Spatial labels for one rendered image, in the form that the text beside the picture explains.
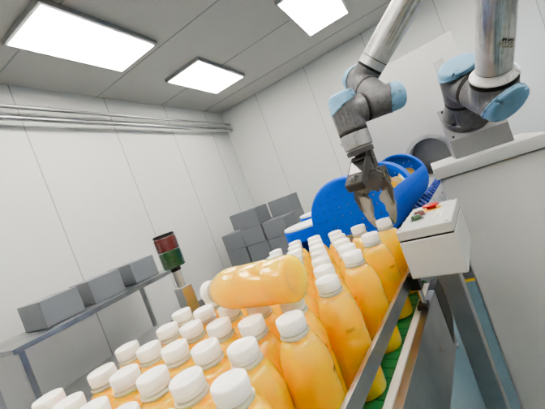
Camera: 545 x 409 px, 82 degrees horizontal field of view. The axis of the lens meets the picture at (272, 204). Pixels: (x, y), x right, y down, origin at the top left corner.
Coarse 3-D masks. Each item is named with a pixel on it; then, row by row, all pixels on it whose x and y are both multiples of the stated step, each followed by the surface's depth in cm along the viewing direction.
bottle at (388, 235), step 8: (392, 224) 81; (384, 232) 80; (392, 232) 79; (384, 240) 79; (392, 240) 78; (392, 248) 78; (400, 248) 78; (400, 256) 78; (400, 264) 78; (400, 272) 78
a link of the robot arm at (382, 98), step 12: (360, 84) 86; (372, 84) 82; (384, 84) 81; (396, 84) 79; (372, 96) 79; (384, 96) 79; (396, 96) 79; (372, 108) 79; (384, 108) 80; (396, 108) 81
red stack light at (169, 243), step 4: (168, 236) 88; (172, 236) 88; (160, 240) 87; (164, 240) 87; (168, 240) 87; (172, 240) 88; (176, 240) 90; (156, 244) 87; (160, 244) 87; (164, 244) 87; (168, 244) 87; (172, 244) 88; (176, 244) 89; (156, 248) 88; (160, 248) 87; (164, 248) 87; (168, 248) 87; (172, 248) 88; (160, 252) 87
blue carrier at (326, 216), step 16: (384, 160) 173; (400, 160) 173; (416, 160) 164; (416, 176) 141; (320, 192) 109; (336, 192) 106; (352, 192) 148; (400, 192) 111; (416, 192) 134; (320, 208) 110; (336, 208) 107; (352, 208) 104; (384, 208) 98; (400, 208) 107; (320, 224) 113; (336, 224) 108; (352, 224) 105; (368, 224) 102; (400, 224) 114
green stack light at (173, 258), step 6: (168, 252) 87; (174, 252) 88; (180, 252) 89; (162, 258) 87; (168, 258) 87; (174, 258) 87; (180, 258) 89; (162, 264) 88; (168, 264) 87; (174, 264) 87; (180, 264) 88
